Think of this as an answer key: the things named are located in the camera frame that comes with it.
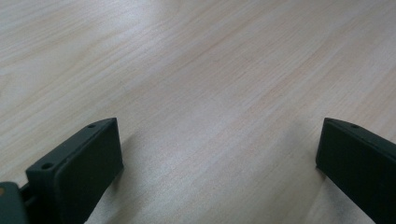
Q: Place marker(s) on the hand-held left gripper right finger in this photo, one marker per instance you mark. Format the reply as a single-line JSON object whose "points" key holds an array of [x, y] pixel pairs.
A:
{"points": [[358, 165]]}

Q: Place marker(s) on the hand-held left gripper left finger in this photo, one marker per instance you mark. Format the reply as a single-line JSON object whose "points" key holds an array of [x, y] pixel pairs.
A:
{"points": [[81, 174]]}

